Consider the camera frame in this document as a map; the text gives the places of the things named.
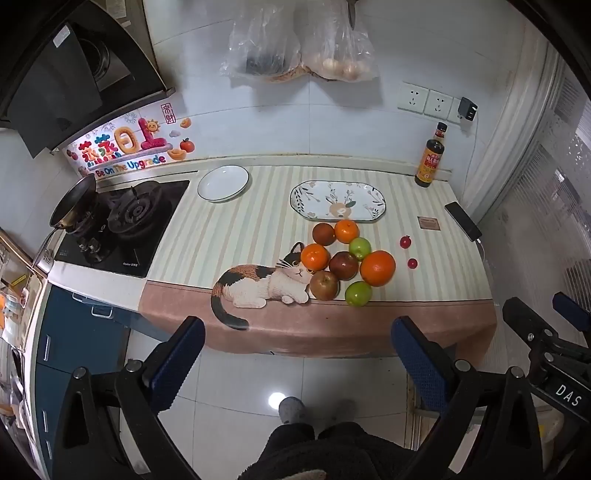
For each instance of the person's dark trousers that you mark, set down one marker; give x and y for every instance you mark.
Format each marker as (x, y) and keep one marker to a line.
(323, 457)

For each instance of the dark red apple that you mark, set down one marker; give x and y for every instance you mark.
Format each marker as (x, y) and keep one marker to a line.
(344, 265)
(323, 234)

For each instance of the small brown card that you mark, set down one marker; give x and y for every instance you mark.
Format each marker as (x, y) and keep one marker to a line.
(429, 223)

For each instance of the striped cat tablecloth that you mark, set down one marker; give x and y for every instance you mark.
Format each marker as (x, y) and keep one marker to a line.
(258, 221)

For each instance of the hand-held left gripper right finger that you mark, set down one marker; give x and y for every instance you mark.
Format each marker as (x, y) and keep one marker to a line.
(418, 364)

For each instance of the green apple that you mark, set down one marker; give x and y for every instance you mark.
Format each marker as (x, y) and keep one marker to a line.
(358, 293)
(359, 248)

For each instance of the white wall socket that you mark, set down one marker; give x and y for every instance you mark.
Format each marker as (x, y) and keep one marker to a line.
(438, 104)
(413, 98)

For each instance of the dark sauce bottle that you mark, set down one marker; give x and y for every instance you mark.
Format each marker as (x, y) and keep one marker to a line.
(429, 161)

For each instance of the red yellow apple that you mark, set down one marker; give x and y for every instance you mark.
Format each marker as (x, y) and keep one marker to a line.
(324, 285)

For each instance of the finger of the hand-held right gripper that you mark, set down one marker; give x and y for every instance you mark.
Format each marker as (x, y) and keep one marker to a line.
(575, 309)
(526, 321)

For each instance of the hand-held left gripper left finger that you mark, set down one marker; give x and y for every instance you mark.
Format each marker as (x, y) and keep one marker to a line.
(178, 369)

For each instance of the grey slipper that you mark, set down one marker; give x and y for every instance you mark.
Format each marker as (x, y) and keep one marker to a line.
(292, 410)

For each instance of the wooden side shelf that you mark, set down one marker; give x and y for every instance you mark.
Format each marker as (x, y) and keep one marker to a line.
(14, 277)

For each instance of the black gas stove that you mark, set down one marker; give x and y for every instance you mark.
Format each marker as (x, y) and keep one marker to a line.
(134, 212)

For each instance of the oval floral plate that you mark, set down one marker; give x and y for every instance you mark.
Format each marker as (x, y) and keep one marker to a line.
(337, 199)

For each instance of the medium orange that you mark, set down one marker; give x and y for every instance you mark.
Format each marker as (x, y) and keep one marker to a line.
(346, 230)
(315, 256)

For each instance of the blue kitchen cabinet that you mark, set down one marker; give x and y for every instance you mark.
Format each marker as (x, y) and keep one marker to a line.
(74, 332)

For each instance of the black frying pan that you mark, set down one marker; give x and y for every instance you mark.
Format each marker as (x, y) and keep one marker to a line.
(74, 201)

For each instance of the black charger plug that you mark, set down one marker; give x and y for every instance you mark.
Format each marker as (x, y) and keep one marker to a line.
(467, 109)

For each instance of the large orange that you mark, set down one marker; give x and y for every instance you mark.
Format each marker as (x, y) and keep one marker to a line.
(378, 268)

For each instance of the colourful wall sticker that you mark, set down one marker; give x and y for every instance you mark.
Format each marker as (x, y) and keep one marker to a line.
(127, 138)

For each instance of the clear plastic bag with eggs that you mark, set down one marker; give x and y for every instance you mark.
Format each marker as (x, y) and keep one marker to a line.
(337, 50)

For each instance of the black range hood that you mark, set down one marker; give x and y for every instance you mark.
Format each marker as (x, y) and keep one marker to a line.
(55, 92)

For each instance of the black smartphone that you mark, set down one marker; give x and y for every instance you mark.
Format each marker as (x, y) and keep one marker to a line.
(461, 220)

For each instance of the small red fruit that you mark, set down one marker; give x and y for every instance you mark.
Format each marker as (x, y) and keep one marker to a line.
(412, 263)
(406, 242)

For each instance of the round white plate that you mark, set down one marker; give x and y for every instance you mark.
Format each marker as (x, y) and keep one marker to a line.
(224, 183)

